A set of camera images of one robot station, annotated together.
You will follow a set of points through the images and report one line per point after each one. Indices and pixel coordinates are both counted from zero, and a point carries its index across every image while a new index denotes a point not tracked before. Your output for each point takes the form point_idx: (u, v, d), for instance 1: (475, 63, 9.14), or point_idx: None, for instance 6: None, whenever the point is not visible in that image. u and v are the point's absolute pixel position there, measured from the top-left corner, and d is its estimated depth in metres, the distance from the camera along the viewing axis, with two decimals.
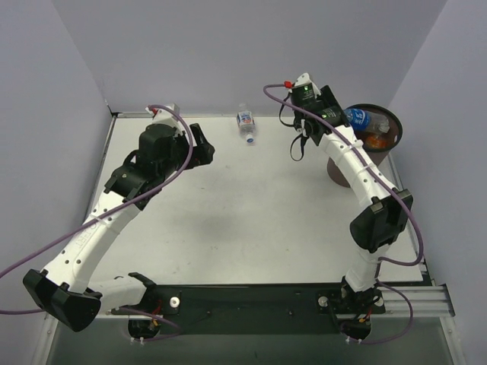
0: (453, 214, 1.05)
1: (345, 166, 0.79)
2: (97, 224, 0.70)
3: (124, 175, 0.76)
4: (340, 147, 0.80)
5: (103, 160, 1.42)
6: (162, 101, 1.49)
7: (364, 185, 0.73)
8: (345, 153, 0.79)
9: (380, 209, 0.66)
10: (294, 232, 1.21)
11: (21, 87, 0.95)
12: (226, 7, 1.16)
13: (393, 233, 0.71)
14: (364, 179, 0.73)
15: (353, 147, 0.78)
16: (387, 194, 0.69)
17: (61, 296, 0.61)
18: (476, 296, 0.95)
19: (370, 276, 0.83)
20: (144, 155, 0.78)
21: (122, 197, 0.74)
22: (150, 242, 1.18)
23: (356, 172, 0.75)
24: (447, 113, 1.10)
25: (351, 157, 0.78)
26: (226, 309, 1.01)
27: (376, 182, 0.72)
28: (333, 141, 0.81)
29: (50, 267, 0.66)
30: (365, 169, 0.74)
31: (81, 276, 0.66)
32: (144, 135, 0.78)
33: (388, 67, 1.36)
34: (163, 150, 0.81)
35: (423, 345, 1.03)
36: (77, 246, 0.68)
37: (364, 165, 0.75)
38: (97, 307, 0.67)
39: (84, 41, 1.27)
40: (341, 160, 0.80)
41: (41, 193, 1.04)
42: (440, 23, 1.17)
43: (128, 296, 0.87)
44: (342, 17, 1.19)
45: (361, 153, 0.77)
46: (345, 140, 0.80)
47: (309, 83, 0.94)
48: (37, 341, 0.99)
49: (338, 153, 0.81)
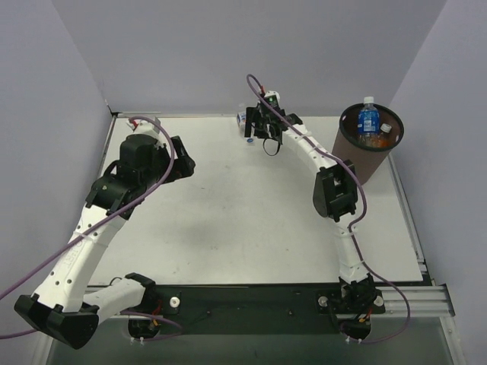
0: (453, 215, 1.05)
1: (301, 152, 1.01)
2: (84, 241, 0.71)
3: (103, 187, 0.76)
4: (295, 138, 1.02)
5: (103, 160, 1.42)
6: (161, 100, 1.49)
7: (314, 161, 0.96)
8: (299, 141, 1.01)
9: (327, 179, 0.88)
10: (293, 232, 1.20)
11: (20, 90, 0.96)
12: (224, 7, 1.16)
13: (347, 198, 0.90)
14: (314, 157, 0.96)
15: (304, 136, 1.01)
16: (332, 164, 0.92)
17: (54, 318, 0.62)
18: (477, 298, 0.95)
19: (353, 254, 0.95)
20: (125, 165, 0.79)
21: (106, 209, 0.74)
22: (149, 242, 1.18)
23: (308, 154, 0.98)
24: (445, 113, 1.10)
25: (303, 143, 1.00)
26: (225, 309, 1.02)
27: (323, 158, 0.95)
28: (289, 134, 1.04)
29: (40, 290, 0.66)
30: (313, 150, 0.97)
31: (74, 295, 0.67)
32: (124, 145, 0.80)
33: (389, 67, 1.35)
34: (144, 160, 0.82)
35: (423, 347, 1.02)
36: (65, 267, 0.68)
37: (312, 147, 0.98)
38: (93, 322, 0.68)
39: (84, 41, 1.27)
40: (297, 148, 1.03)
41: (42, 194, 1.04)
42: (440, 23, 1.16)
43: (128, 296, 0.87)
44: (343, 17, 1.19)
45: (310, 140, 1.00)
46: (297, 131, 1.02)
47: (273, 94, 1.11)
48: (37, 341, 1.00)
49: (294, 144, 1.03)
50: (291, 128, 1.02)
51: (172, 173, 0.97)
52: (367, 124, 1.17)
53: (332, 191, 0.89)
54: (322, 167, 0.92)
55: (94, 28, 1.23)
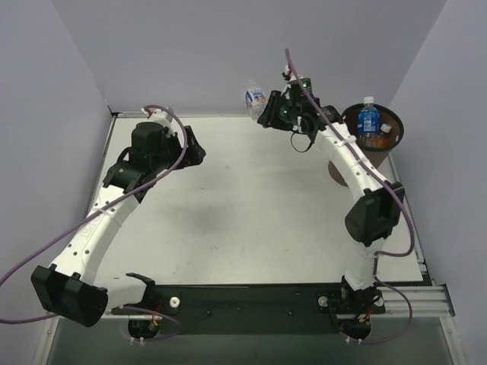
0: (453, 215, 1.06)
1: (339, 161, 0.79)
2: (101, 216, 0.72)
3: (120, 169, 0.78)
4: (334, 143, 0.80)
5: (103, 159, 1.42)
6: (162, 100, 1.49)
7: (355, 177, 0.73)
8: (338, 147, 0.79)
9: (370, 201, 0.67)
10: (293, 232, 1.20)
11: (21, 88, 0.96)
12: (225, 8, 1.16)
13: (386, 226, 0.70)
14: (357, 172, 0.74)
15: (346, 142, 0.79)
16: (379, 186, 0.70)
17: (72, 285, 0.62)
18: (477, 297, 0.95)
19: (366, 271, 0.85)
20: (138, 150, 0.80)
21: (122, 188, 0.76)
22: (150, 242, 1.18)
23: (348, 166, 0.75)
24: (445, 113, 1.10)
25: (344, 151, 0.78)
26: (226, 309, 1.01)
27: (368, 176, 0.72)
28: (328, 138, 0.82)
29: (58, 261, 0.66)
30: (358, 163, 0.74)
31: (90, 267, 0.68)
32: (135, 132, 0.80)
33: (389, 67, 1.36)
34: (155, 147, 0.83)
35: (424, 347, 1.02)
36: (82, 238, 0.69)
37: (356, 159, 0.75)
38: (104, 300, 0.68)
39: (84, 42, 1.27)
40: (335, 157, 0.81)
41: (42, 194, 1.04)
42: (440, 23, 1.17)
43: (130, 294, 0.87)
44: (342, 18, 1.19)
45: (354, 149, 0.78)
46: (338, 136, 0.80)
47: (307, 79, 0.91)
48: (36, 341, 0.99)
49: (332, 150, 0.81)
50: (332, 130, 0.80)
51: (182, 162, 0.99)
52: (367, 123, 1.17)
53: (373, 214, 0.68)
54: (367, 188, 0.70)
55: (95, 29, 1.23)
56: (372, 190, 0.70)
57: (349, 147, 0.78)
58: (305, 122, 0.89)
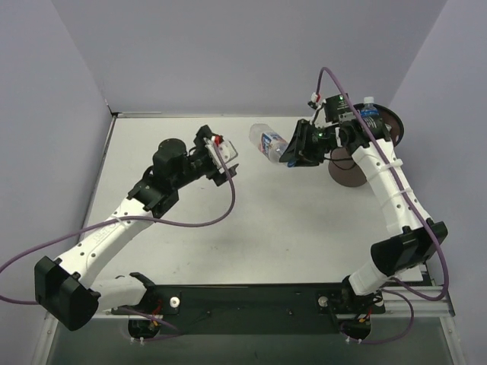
0: (452, 215, 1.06)
1: (379, 185, 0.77)
2: (116, 224, 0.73)
3: (147, 185, 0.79)
4: (376, 165, 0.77)
5: (103, 159, 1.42)
6: (161, 100, 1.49)
7: (396, 210, 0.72)
8: (381, 172, 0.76)
9: (410, 244, 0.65)
10: (294, 232, 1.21)
11: (20, 88, 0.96)
12: (224, 8, 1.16)
13: (416, 261, 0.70)
14: (398, 204, 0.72)
15: (391, 166, 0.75)
16: (420, 225, 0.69)
17: (69, 284, 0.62)
18: (477, 297, 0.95)
19: (374, 287, 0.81)
20: (160, 171, 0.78)
21: (143, 204, 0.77)
22: (150, 242, 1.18)
23: (390, 196, 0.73)
24: (445, 113, 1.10)
25: (386, 176, 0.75)
26: (226, 309, 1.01)
27: (409, 209, 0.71)
28: (370, 157, 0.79)
29: (64, 256, 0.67)
30: (401, 195, 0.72)
31: (92, 270, 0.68)
32: (157, 155, 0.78)
33: (389, 68, 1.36)
34: (176, 168, 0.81)
35: (424, 347, 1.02)
36: (93, 241, 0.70)
37: (400, 188, 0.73)
38: (93, 307, 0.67)
39: (84, 41, 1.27)
40: (374, 177, 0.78)
41: (42, 194, 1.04)
42: (440, 23, 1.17)
43: (127, 295, 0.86)
44: (342, 17, 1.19)
45: (397, 176, 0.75)
46: (383, 158, 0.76)
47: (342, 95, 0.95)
48: (37, 341, 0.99)
49: (372, 171, 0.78)
50: (379, 151, 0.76)
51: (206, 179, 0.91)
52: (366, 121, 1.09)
53: (409, 255, 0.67)
54: (408, 226, 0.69)
55: (94, 29, 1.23)
56: (412, 228, 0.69)
57: (393, 173, 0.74)
58: (345, 132, 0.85)
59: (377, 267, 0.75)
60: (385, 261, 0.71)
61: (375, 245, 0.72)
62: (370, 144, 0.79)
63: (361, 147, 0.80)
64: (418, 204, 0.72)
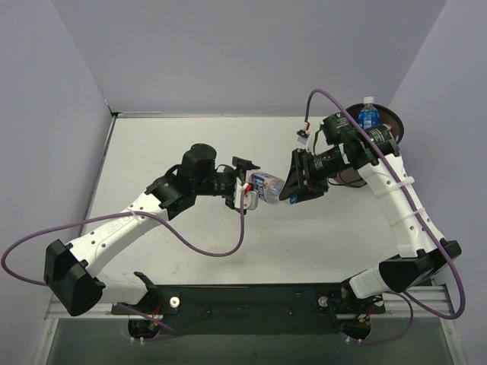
0: (451, 214, 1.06)
1: (388, 204, 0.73)
2: (130, 217, 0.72)
3: (167, 183, 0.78)
4: (386, 183, 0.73)
5: (103, 159, 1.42)
6: (162, 100, 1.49)
7: (409, 232, 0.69)
8: (391, 190, 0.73)
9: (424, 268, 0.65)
10: (293, 232, 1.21)
11: (21, 88, 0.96)
12: (224, 7, 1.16)
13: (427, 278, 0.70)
14: (411, 225, 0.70)
15: (402, 184, 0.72)
16: (434, 247, 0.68)
17: (76, 271, 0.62)
18: (477, 296, 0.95)
19: (377, 293, 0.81)
20: (185, 170, 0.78)
21: (160, 201, 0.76)
22: (150, 243, 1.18)
23: (402, 217, 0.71)
24: (445, 113, 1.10)
25: (397, 195, 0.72)
26: (225, 309, 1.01)
27: (423, 230, 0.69)
28: (378, 174, 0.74)
29: (75, 242, 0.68)
30: (414, 215, 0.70)
31: (100, 260, 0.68)
32: (187, 153, 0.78)
33: (388, 68, 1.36)
34: (202, 171, 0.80)
35: (424, 347, 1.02)
36: (105, 230, 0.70)
37: (412, 209, 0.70)
38: (97, 298, 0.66)
39: (84, 41, 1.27)
40: (383, 196, 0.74)
41: (42, 192, 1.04)
42: (439, 23, 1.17)
43: (127, 295, 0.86)
44: (342, 17, 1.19)
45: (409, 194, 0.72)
46: (393, 176, 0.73)
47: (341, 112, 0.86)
48: (36, 341, 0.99)
49: (381, 188, 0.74)
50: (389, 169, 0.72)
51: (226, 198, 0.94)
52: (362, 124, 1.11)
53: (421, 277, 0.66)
54: (421, 249, 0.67)
55: (95, 28, 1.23)
56: (427, 252, 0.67)
57: (405, 192, 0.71)
58: (351, 147, 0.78)
59: (386, 284, 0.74)
60: (395, 280, 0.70)
61: (385, 265, 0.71)
62: (379, 159, 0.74)
63: (369, 164, 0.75)
64: (431, 224, 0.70)
